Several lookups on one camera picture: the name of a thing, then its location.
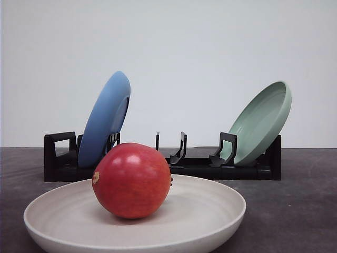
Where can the red yellow pomegranate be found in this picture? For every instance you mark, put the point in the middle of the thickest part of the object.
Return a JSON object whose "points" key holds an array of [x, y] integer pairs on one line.
{"points": [[132, 180]]}

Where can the white plate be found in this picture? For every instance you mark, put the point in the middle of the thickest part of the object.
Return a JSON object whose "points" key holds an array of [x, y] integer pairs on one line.
{"points": [[196, 213]]}

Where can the blue plate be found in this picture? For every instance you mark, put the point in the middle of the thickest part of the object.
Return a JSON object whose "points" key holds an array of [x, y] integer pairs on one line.
{"points": [[107, 115]]}

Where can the green plate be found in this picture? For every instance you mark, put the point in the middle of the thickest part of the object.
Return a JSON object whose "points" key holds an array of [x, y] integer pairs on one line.
{"points": [[259, 123]]}

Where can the black plate rack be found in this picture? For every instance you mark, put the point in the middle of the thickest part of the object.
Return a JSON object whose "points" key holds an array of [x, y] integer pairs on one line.
{"points": [[62, 163]]}

